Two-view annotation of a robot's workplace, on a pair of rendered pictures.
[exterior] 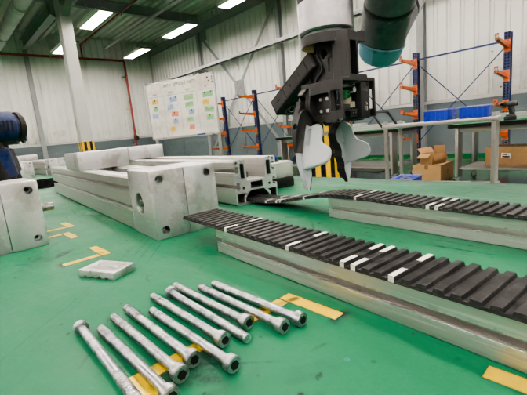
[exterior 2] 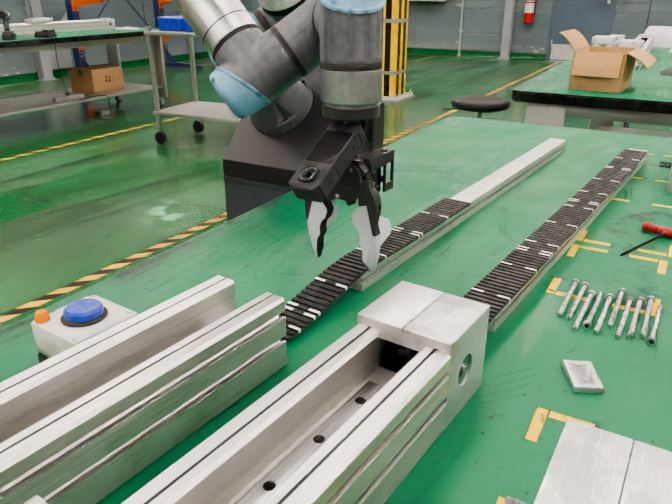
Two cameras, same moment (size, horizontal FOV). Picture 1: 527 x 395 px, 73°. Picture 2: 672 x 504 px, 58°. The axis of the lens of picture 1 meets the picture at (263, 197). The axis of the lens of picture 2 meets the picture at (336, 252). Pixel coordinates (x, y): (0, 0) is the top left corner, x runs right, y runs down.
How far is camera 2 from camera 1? 1.03 m
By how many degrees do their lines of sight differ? 102
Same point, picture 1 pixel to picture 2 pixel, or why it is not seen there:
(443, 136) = not seen: outside the picture
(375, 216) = (391, 264)
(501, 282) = (548, 231)
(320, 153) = (384, 226)
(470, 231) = (427, 240)
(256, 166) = (219, 305)
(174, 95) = not seen: outside the picture
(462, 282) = (549, 238)
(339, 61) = (378, 133)
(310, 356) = (594, 282)
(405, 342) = (565, 266)
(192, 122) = not seen: outside the picture
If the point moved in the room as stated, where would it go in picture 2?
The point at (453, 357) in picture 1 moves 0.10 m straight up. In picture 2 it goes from (567, 259) to (577, 197)
